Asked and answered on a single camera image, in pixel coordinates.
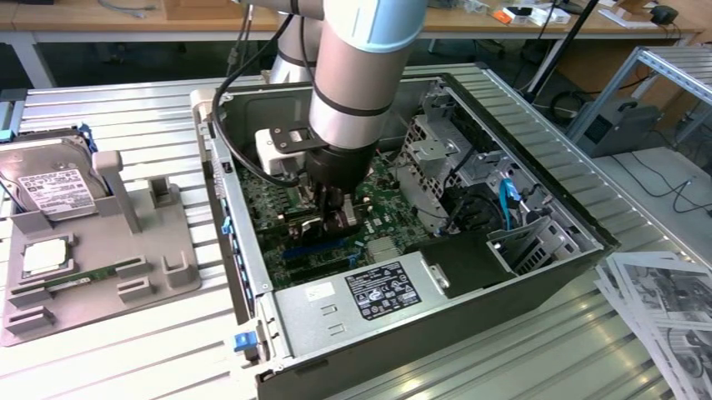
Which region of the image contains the green RAM stick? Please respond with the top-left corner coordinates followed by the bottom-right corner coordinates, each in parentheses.
top-left (19, 266), bottom-right (122, 293)

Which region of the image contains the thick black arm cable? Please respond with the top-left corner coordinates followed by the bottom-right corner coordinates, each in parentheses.
top-left (212, 12), bottom-right (307, 188)

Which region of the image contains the blue data wire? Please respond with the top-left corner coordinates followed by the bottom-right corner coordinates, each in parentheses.
top-left (498, 177), bottom-right (524, 233)

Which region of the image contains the silver CPU chip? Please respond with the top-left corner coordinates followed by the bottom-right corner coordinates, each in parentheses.
top-left (20, 239), bottom-right (76, 280)

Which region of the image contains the silver chipset heatsink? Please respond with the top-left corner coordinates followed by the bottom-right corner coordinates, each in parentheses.
top-left (365, 237), bottom-right (405, 262)

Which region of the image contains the grey parts rack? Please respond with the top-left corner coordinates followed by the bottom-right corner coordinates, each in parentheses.
top-left (0, 150), bottom-right (203, 348)

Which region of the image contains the silver hard disk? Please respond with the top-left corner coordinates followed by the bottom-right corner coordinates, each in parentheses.
top-left (0, 128), bottom-right (111, 222)

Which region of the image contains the dark grey floor unit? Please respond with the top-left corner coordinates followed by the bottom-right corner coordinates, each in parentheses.
top-left (576, 99), bottom-right (664, 158)

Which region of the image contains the graphics card with metal bracket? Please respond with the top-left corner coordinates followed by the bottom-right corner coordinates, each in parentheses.
top-left (255, 207), bottom-right (362, 248)

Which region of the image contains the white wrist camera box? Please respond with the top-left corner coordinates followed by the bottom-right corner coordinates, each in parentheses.
top-left (254, 127), bottom-right (330, 176)

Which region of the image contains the long wooden desk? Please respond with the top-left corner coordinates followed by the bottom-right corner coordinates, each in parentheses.
top-left (0, 0), bottom-right (703, 88)

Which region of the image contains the white flat box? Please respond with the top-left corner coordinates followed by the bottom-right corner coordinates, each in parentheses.
top-left (597, 7), bottom-right (659, 30)

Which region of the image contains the pale blue coiled cable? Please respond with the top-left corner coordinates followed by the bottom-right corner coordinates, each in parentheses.
top-left (98, 0), bottom-right (162, 18)

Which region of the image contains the grey metal bracket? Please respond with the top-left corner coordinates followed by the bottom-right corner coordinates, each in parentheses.
top-left (0, 87), bottom-right (29, 133)

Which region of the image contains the white box with black print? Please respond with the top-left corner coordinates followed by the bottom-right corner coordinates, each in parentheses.
top-left (502, 4), bottom-right (572, 26)

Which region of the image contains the silver perforated drive cage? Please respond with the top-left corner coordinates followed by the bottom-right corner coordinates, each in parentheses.
top-left (396, 112), bottom-right (501, 222)

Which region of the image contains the black plastic shroud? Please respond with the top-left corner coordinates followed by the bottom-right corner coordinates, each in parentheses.
top-left (417, 231), bottom-right (518, 299)

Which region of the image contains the thin black cable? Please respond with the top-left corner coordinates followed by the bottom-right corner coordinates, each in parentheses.
top-left (611, 153), bottom-right (712, 216)

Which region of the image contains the blue disk rail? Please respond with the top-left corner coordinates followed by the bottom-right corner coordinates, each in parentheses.
top-left (76, 122), bottom-right (100, 154)

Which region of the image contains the grey slotted disk bay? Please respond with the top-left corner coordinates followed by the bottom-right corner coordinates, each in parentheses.
top-left (485, 216), bottom-right (591, 278)

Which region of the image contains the printed paper sheets stack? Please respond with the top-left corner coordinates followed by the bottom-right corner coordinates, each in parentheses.
top-left (592, 249), bottom-right (712, 400)

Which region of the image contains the black wire bundle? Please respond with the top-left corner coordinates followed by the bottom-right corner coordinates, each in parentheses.
top-left (440, 185), bottom-right (502, 237)

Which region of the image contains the black slanted pole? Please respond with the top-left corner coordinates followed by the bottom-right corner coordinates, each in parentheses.
top-left (525, 0), bottom-right (603, 95)

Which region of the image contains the black expansion slot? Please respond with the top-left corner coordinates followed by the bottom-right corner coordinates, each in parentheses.
top-left (289, 266), bottom-right (355, 283)
top-left (286, 254), bottom-right (351, 272)

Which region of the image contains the grey hanging cable with plug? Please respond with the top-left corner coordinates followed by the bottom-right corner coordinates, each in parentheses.
top-left (226, 3), bottom-right (257, 77)

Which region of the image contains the open black PC case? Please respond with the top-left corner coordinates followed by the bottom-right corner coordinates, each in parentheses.
top-left (188, 71), bottom-right (623, 400)

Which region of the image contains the aluminium profile frame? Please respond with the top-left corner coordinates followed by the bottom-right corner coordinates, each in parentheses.
top-left (565, 44), bottom-right (712, 148)

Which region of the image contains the silver power supply unit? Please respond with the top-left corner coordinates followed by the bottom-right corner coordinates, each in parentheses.
top-left (270, 248), bottom-right (450, 360)

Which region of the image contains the blue expansion slot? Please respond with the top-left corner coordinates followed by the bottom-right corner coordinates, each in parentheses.
top-left (282, 237), bottom-right (342, 258)

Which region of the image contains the green motherboard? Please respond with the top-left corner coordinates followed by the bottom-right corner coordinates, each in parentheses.
top-left (238, 152), bottom-right (441, 291)

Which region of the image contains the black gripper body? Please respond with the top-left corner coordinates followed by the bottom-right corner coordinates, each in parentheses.
top-left (303, 143), bottom-right (381, 198)

